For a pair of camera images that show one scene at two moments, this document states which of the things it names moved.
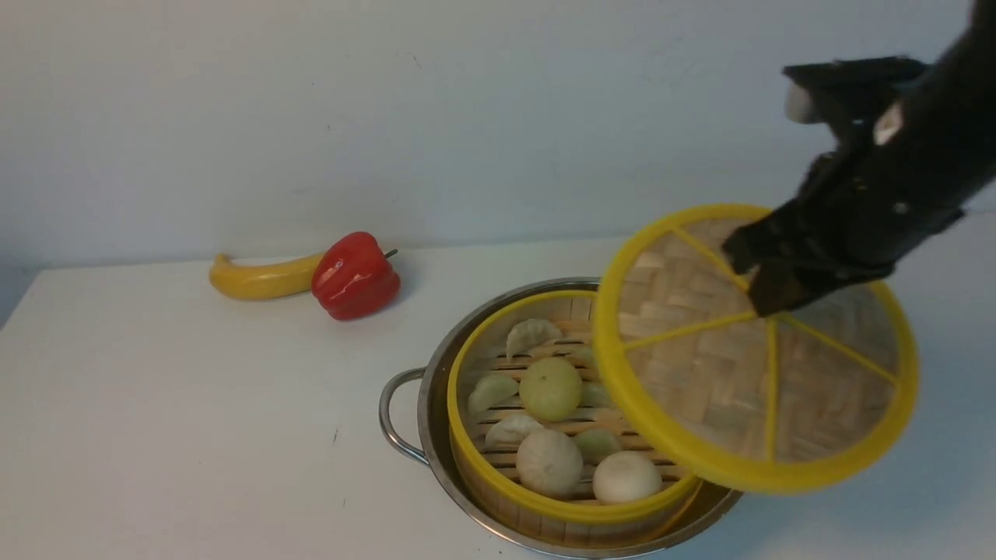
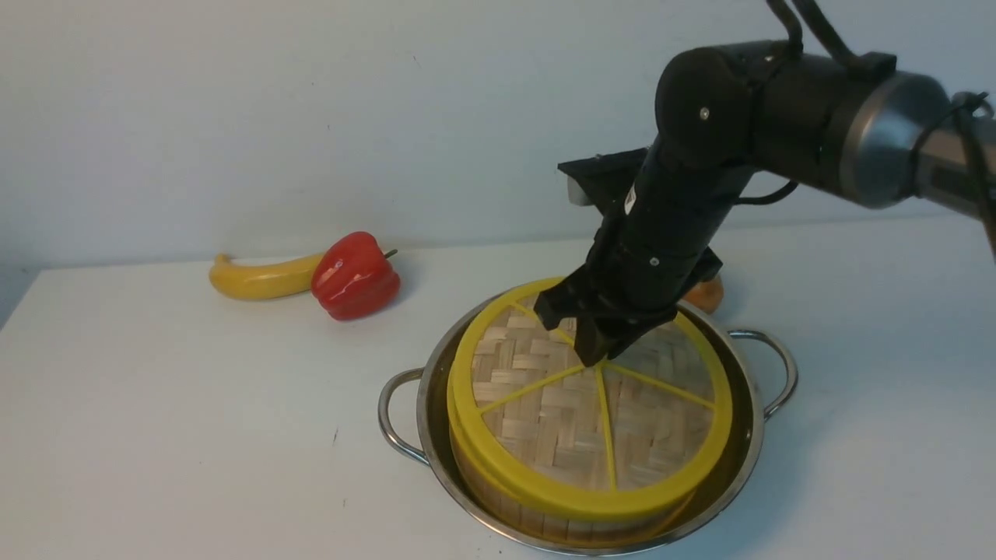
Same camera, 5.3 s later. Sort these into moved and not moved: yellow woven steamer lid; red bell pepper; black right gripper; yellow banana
Moved: yellow woven steamer lid; black right gripper
Not moved: yellow banana; red bell pepper
